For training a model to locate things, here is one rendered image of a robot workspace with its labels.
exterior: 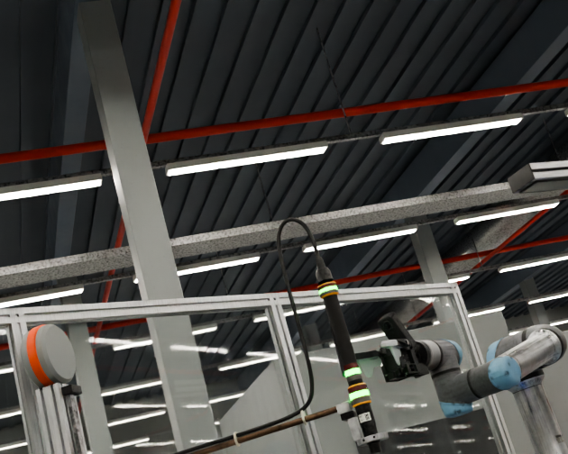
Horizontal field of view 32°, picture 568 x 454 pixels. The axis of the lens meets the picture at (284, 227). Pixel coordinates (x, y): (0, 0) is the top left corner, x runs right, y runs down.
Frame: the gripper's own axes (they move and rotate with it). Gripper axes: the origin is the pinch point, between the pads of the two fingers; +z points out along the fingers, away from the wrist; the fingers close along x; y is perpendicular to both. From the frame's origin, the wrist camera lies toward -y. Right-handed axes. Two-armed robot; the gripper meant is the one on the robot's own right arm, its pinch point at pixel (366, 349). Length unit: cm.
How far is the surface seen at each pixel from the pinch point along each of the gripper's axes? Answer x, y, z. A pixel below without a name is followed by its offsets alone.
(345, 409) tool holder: 2.3, 12.7, 10.8
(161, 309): 68, -36, -5
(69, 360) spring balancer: 63, -20, 34
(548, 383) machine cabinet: 131, -17, -349
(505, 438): 47, 19, -130
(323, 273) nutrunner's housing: -1.4, -18.0, 9.4
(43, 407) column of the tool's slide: 65, -9, 43
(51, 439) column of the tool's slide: 66, -2, 42
